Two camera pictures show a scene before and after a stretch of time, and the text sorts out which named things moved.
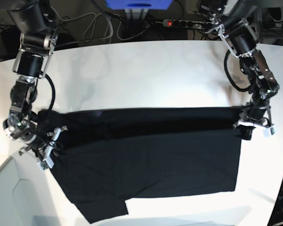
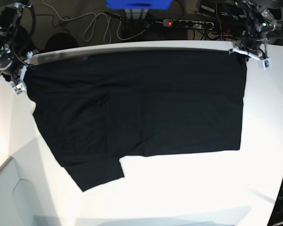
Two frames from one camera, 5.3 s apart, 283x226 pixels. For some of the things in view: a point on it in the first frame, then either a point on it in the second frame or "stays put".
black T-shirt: (107, 156) -> (95, 108)
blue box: (138, 4) stays put
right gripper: (258, 116) -> (254, 45)
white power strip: (188, 23) stays put
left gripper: (39, 141) -> (3, 60)
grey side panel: (20, 195) stays put
